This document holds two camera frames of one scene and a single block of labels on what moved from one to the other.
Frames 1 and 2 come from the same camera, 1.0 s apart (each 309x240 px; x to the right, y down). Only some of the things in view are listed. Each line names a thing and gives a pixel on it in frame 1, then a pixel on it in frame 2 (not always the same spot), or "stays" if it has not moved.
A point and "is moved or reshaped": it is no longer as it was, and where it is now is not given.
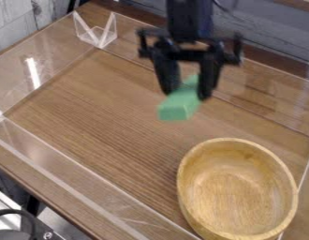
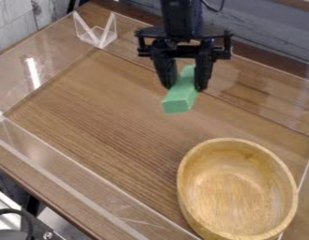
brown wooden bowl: x=236 y=191 stays
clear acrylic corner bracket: x=96 y=36 stays
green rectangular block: x=183 y=101 is moved or reshaped
